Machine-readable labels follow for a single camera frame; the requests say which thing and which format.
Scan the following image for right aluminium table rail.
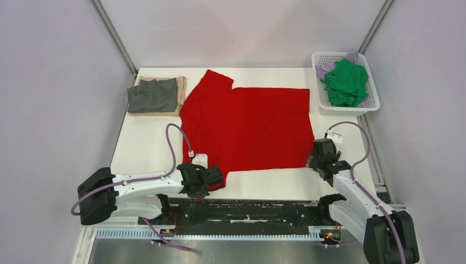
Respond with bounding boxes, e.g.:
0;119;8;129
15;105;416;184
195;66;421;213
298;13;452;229
357;114;393;204

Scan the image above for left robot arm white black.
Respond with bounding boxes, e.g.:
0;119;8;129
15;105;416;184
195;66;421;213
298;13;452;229
71;162;225;226

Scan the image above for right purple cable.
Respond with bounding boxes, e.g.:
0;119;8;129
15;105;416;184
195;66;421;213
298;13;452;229
324;120;408;264

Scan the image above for purple cable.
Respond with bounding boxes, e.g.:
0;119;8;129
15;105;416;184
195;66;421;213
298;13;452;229
324;120;408;264
70;123;193;253

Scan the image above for white plastic basket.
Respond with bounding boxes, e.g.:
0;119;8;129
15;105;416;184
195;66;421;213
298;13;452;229
311;51;380;117

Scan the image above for folded grey t shirt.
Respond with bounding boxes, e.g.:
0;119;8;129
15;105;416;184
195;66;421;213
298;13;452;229
127;78;178;113

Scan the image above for folded beige t shirt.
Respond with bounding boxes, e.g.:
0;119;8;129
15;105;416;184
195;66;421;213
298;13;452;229
126;76;187;117

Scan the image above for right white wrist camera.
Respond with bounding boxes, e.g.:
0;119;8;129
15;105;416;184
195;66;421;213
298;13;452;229
325;129;343;144

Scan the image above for red t shirt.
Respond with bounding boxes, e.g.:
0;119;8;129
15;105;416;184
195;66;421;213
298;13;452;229
180;70;314;177

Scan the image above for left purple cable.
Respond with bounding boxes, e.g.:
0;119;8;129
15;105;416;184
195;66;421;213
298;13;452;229
70;123;193;253

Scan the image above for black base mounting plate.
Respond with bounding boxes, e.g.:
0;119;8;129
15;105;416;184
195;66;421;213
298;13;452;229
149;198;342;236

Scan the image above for green t shirt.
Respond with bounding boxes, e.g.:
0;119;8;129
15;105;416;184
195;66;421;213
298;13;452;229
320;59;370;108

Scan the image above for right aluminium frame post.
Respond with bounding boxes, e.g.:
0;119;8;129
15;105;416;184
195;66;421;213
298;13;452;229
358;0;396;54

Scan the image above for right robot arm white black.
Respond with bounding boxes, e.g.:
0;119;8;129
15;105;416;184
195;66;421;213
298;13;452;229
307;139;420;263

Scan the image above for aluminium frame post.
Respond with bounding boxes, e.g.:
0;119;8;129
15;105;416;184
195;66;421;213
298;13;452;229
358;0;396;54
91;0;138;79

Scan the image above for white slotted cable duct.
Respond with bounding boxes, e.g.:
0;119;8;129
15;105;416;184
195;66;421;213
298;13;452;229
95;227;324;242

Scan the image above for left aluminium frame post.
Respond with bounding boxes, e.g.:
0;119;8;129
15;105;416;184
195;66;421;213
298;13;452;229
91;0;138;79

